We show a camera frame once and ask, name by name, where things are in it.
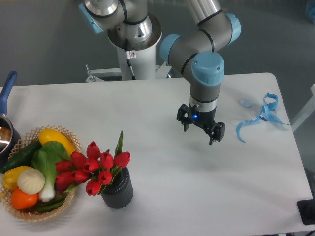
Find small light blue cap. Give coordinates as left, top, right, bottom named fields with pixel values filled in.
left=239, top=98, right=252, bottom=108

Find green cucumber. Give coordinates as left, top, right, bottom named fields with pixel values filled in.
left=0, top=140, right=42, bottom=174

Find orange fruit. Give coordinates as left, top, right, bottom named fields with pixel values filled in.
left=10, top=188, right=38, bottom=210

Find red tulip bouquet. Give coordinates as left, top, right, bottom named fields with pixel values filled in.
left=55, top=131, right=131, bottom=196

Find blue ribbon strip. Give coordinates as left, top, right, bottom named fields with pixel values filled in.
left=236, top=93, right=289, bottom=143

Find purple sweet potato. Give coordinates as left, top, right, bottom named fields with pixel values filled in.
left=55, top=183, right=71, bottom=192

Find blue handled saucepan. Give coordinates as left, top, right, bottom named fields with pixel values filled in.
left=0, top=71, right=21, bottom=167

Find white steamed bun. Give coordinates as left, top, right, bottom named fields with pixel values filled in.
left=17, top=168, right=45, bottom=195

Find green pea pods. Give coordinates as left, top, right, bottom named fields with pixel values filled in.
left=34, top=195, right=66, bottom=213

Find green bok choy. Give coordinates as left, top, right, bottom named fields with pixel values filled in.
left=31, top=141, right=68, bottom=202

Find woven bamboo basket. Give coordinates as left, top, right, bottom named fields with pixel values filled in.
left=0, top=125, right=81, bottom=222

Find black device at edge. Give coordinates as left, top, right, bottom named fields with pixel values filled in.
left=297, top=199, right=315, bottom=225

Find yellow bell pepper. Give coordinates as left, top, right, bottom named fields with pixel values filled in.
left=2, top=166, right=31, bottom=191

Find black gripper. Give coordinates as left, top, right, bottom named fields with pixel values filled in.
left=176, top=104, right=225, bottom=145

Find yellow squash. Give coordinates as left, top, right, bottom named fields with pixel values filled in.
left=38, top=128, right=76, bottom=157

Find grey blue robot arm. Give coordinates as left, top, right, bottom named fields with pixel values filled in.
left=79, top=0, right=241, bottom=142

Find dark grey ribbed vase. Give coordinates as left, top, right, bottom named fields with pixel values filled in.
left=101, top=167, right=133, bottom=209

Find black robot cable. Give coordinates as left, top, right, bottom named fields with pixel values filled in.
left=124, top=38, right=137, bottom=81

